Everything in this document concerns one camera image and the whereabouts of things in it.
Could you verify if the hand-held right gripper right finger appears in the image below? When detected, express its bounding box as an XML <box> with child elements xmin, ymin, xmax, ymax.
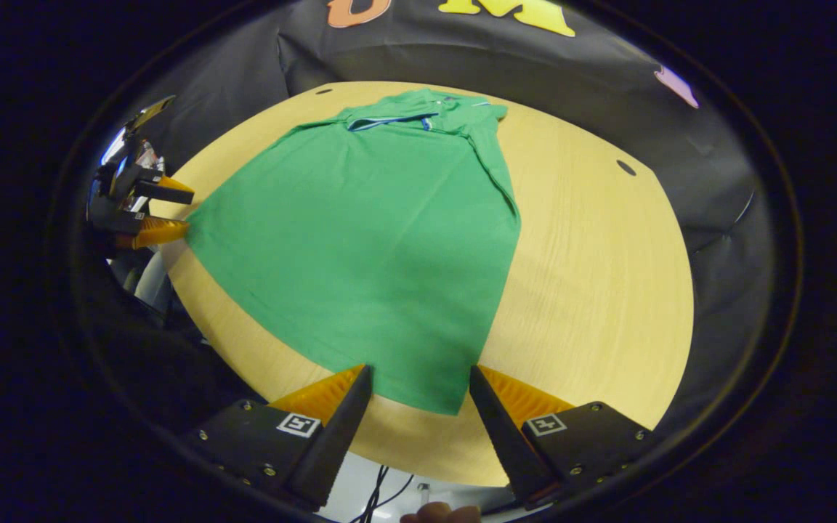
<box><xmin>469</xmin><ymin>365</ymin><xmax>655</xmax><ymax>509</ymax></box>

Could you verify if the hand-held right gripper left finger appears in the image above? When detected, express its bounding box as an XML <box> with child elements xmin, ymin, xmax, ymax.
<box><xmin>185</xmin><ymin>365</ymin><xmax>374</xmax><ymax>509</ymax></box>

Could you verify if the green T-shirt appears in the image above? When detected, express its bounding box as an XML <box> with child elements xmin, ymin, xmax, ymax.
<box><xmin>185</xmin><ymin>89</ymin><xmax>522</xmax><ymax>416</ymax></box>

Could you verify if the black cable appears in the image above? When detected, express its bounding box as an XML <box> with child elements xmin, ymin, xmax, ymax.
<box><xmin>349</xmin><ymin>465</ymin><xmax>416</xmax><ymax>523</ymax></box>

